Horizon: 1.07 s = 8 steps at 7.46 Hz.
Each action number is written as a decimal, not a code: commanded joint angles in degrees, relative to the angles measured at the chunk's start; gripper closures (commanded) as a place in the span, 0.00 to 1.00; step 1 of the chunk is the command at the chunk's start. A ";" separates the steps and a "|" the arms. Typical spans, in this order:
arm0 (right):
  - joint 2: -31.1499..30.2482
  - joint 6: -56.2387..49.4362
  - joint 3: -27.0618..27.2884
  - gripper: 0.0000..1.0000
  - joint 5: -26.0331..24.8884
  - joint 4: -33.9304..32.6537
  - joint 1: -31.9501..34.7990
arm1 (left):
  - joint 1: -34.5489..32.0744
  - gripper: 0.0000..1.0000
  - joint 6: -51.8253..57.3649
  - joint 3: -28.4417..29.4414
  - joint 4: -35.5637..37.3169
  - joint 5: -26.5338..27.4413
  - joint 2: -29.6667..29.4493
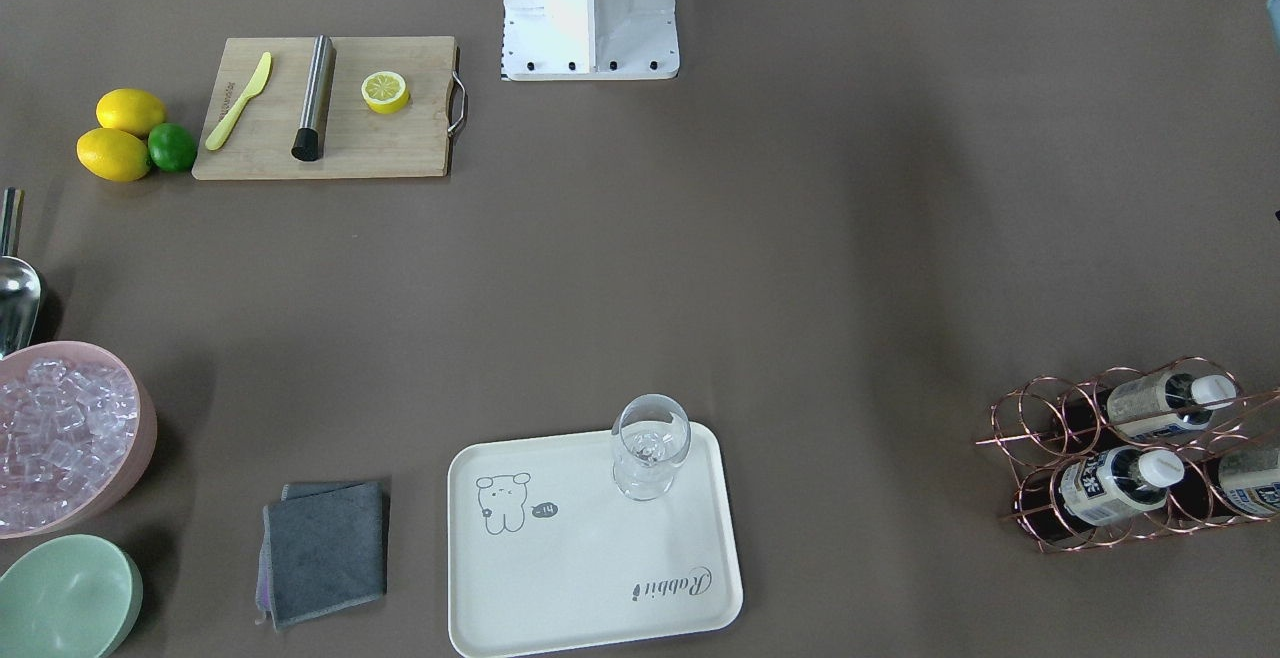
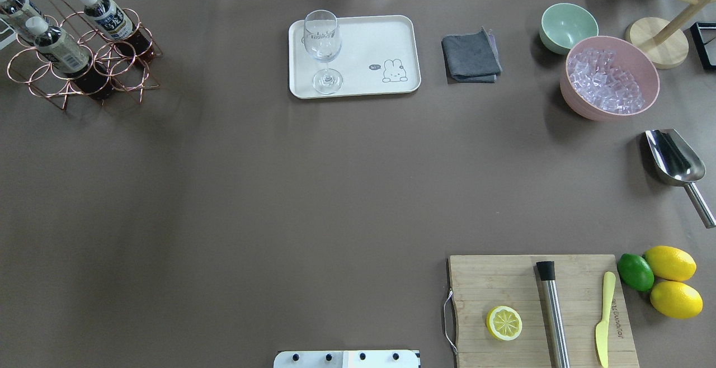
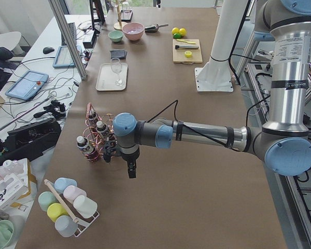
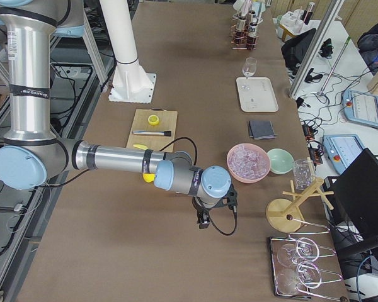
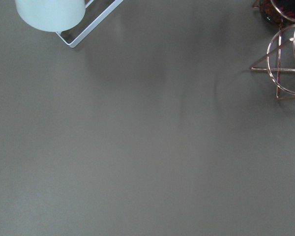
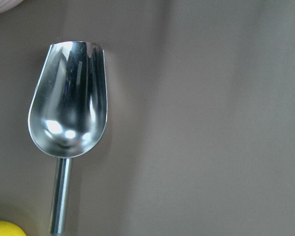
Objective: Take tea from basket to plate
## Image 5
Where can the copper wire bottle basket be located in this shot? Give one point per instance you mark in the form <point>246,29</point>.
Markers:
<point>279,59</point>

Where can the white cup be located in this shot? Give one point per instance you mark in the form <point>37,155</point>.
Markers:
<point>51,15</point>

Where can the white wire cup rack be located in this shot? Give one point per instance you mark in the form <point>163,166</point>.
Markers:
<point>96,12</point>

